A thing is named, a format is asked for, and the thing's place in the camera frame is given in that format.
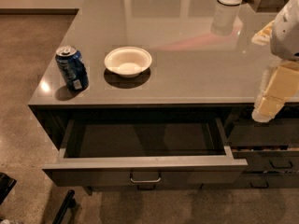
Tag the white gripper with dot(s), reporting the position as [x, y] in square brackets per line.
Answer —
[286, 36]

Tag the black object bottom left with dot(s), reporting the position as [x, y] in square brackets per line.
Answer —
[7, 183]

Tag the black bar on floor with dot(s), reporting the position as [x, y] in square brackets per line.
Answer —
[68, 203]

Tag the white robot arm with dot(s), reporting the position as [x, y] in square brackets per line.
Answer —
[284, 40]

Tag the white paper bowl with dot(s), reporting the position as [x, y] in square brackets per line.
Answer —
[128, 61]

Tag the grey top drawer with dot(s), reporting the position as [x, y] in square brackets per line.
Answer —
[96, 153]

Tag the grey counter cabinet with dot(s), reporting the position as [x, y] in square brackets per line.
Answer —
[203, 64]

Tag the snack bag on counter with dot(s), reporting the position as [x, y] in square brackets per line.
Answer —
[263, 36]

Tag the silver top drawer handle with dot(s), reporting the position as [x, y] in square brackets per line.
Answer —
[145, 178]

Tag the blue soda can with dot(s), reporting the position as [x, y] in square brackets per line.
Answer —
[72, 68]

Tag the grey bottom drawer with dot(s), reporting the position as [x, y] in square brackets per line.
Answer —
[148, 187]

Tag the grey drawer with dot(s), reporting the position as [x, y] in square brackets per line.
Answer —
[148, 187]
[96, 153]

